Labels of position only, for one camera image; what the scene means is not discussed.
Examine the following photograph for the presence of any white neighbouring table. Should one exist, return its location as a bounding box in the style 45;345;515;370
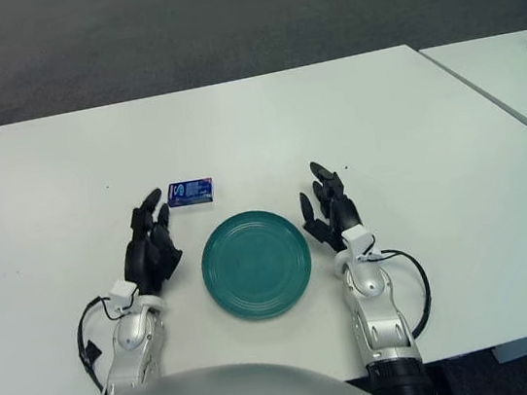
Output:
418;29;527;174

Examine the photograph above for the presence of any blue gum pack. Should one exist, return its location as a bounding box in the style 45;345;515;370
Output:
164;176;219;212

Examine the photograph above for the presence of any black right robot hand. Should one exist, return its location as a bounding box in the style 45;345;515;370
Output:
292;155;367;257

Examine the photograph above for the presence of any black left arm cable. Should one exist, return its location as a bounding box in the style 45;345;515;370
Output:
70;292;129;395

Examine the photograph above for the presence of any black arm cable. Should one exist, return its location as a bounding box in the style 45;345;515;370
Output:
70;292;129;395
373;243;437;339

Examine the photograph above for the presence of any teal round plate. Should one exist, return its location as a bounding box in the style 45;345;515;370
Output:
194;203;320;328

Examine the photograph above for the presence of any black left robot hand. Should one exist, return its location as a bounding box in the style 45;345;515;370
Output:
112;185;189;299

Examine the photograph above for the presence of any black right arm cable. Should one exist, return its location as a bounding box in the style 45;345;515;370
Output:
373;243;437;339

